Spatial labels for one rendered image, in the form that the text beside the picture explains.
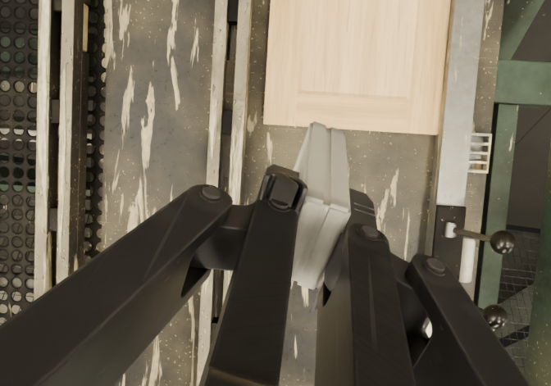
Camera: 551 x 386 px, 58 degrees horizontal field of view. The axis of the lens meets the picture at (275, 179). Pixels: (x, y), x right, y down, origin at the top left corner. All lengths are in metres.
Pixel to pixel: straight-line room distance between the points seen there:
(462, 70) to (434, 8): 0.12
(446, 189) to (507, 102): 0.22
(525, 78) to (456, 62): 0.17
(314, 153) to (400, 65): 0.76
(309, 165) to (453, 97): 0.77
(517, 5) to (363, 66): 0.52
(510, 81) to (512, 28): 0.35
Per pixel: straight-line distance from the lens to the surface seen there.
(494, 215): 1.06
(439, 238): 0.92
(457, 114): 0.92
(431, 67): 0.93
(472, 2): 0.95
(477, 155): 0.97
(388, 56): 0.92
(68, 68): 0.91
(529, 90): 1.05
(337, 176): 0.16
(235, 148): 0.84
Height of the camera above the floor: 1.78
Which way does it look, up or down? 33 degrees down
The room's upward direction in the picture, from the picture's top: 176 degrees counter-clockwise
